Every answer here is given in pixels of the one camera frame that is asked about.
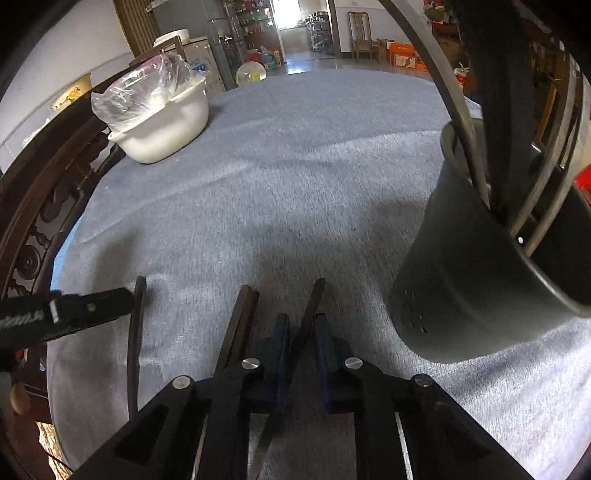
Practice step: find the white floor fan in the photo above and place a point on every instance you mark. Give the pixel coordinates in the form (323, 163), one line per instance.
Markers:
(250, 72)

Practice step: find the silver chopstick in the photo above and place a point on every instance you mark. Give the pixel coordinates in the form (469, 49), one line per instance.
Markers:
(564, 86)
(573, 162)

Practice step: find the dark carved wooden sideboard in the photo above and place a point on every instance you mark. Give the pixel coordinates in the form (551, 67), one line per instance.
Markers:
(43, 194)

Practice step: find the orange box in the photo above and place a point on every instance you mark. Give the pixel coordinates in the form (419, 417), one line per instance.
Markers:
(402, 55)

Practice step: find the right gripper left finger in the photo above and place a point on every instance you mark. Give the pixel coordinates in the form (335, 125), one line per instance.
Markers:
(198, 429)

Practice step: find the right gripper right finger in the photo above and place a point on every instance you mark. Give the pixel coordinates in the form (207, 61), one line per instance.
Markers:
(405, 428)

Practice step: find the white plastic basin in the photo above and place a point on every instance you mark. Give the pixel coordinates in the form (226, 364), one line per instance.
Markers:
(168, 129)

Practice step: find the small white cabinet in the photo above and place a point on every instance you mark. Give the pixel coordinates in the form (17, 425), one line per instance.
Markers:
(199, 56)

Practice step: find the dark grey utensil holder cup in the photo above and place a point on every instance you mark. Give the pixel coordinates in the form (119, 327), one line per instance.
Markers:
(466, 289)

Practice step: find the wooden chair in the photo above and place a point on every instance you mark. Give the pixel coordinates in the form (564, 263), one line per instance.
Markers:
(360, 34)

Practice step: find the clear plastic bag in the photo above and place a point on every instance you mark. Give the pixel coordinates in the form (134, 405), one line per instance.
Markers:
(143, 92)

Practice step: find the grey refrigerator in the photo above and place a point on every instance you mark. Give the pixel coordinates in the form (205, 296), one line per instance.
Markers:
(216, 20)

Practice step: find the grey towel table mat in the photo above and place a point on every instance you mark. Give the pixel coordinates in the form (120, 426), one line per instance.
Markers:
(316, 175)

